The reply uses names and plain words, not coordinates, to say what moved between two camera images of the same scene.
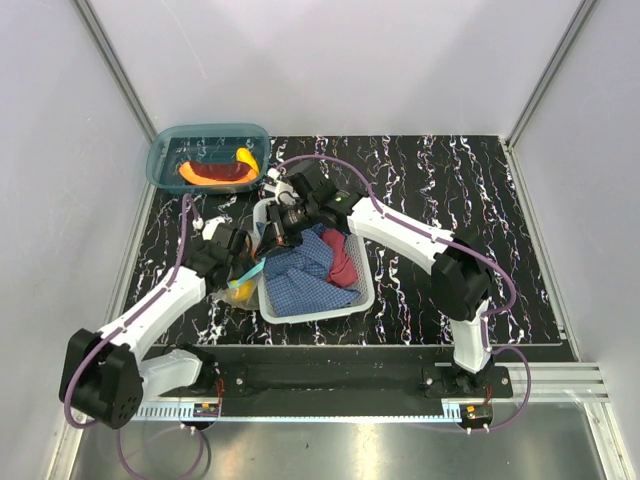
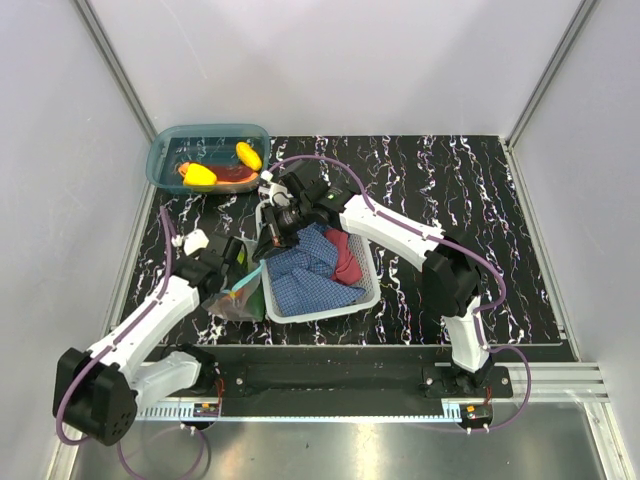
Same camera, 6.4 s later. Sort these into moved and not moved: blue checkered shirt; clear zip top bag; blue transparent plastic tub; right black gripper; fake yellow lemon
Moved: clear zip top bag; fake yellow lemon
Not moved: right black gripper; blue checkered shirt; blue transparent plastic tub
